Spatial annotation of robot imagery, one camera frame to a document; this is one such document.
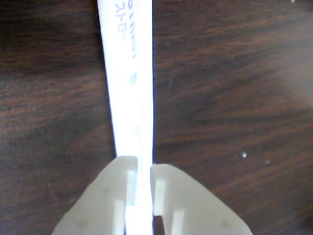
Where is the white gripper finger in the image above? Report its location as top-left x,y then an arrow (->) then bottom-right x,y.
150,163 -> 254,235
51,155 -> 139,235

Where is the white paper straw wrapper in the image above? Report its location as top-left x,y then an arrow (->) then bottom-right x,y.
97,0 -> 155,235

